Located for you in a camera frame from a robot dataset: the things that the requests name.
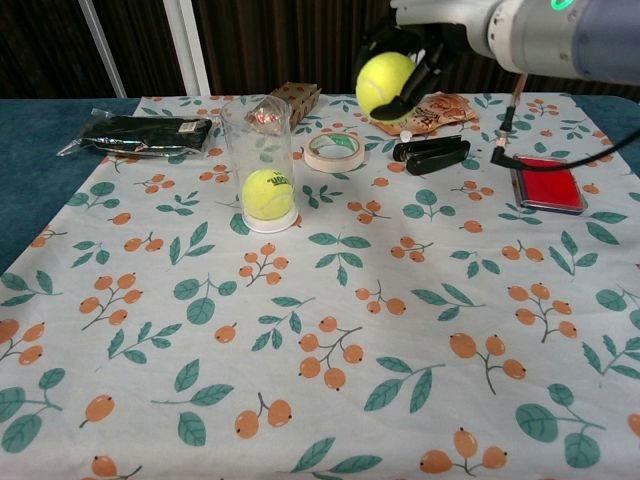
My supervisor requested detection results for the black stapler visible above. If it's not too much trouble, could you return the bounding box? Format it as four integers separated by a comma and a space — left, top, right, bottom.
392, 133, 472, 177

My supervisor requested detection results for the teal table cover cloth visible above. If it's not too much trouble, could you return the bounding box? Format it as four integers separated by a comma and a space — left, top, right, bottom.
0, 93, 640, 277

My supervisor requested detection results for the transparent plastic cylinder container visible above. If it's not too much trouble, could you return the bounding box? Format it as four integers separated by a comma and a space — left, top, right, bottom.
219, 96, 301, 234

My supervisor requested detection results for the beige masking tape roll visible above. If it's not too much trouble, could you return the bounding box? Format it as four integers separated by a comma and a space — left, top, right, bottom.
303, 132, 366, 174

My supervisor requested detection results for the crinkled foil candy wrapper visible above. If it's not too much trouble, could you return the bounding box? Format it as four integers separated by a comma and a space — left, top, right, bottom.
244, 95, 287, 137

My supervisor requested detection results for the brown cardboard box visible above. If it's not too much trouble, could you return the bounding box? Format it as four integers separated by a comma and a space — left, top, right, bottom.
272, 81, 322, 126

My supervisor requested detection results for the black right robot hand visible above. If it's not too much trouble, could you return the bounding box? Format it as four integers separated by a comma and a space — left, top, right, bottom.
352, 0, 494, 124

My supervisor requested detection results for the white metal frame post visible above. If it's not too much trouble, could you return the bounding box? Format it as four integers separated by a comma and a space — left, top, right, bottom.
162, 0, 212, 96
77, 0, 127, 99

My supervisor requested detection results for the yellow tennis ball black print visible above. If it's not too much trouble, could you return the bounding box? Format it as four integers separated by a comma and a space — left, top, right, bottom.
241, 168, 294, 221

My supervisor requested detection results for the floral leaf berry tablecloth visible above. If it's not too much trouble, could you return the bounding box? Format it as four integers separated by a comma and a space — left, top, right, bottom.
0, 92, 640, 480

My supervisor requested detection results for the plain yellow tennis ball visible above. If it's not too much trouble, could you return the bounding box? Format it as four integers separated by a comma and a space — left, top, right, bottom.
355, 53, 420, 121

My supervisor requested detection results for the orange snack pouch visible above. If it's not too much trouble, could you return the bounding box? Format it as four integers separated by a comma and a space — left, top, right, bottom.
372, 91, 480, 141

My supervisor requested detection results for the red ink stamp pad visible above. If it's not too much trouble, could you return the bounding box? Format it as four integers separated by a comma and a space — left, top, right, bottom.
510, 153, 589, 217

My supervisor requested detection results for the black item in clear bag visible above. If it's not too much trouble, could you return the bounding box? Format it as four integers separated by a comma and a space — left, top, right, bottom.
56, 107, 215, 160

